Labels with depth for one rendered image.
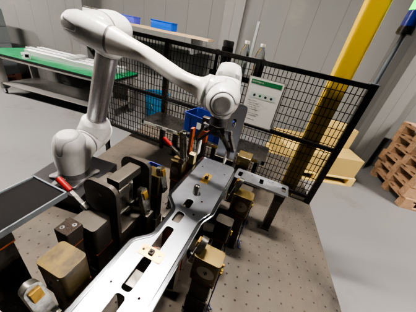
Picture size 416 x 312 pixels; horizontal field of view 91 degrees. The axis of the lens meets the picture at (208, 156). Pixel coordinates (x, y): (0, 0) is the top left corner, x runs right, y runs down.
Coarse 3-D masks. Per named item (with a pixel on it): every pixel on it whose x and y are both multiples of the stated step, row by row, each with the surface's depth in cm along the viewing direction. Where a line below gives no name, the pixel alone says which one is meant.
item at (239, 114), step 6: (240, 108) 109; (246, 108) 107; (234, 114) 111; (240, 114) 110; (228, 120) 114; (240, 120) 112; (228, 126) 116; (240, 126) 113; (234, 132) 116; (240, 132) 115; (234, 138) 118; (222, 144) 122; (234, 144) 119; (222, 150) 124; (222, 156) 126; (234, 156) 122
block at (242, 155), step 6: (240, 150) 123; (240, 156) 118; (246, 156) 119; (252, 156) 120; (240, 162) 119; (246, 162) 118; (246, 168) 120; (240, 174) 123; (234, 180) 127; (228, 192) 132
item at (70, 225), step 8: (64, 224) 58; (72, 224) 58; (80, 224) 59; (56, 232) 56; (64, 232) 56; (72, 232) 57; (80, 232) 60; (64, 240) 57; (72, 240) 58; (80, 240) 61; (80, 248) 63; (88, 264) 69
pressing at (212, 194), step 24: (192, 168) 108; (216, 168) 113; (192, 192) 93; (216, 192) 96; (168, 216) 79; (192, 216) 81; (144, 240) 69; (168, 240) 70; (192, 240) 73; (120, 264) 61; (168, 264) 63; (96, 288) 55; (120, 288) 55; (144, 288) 57
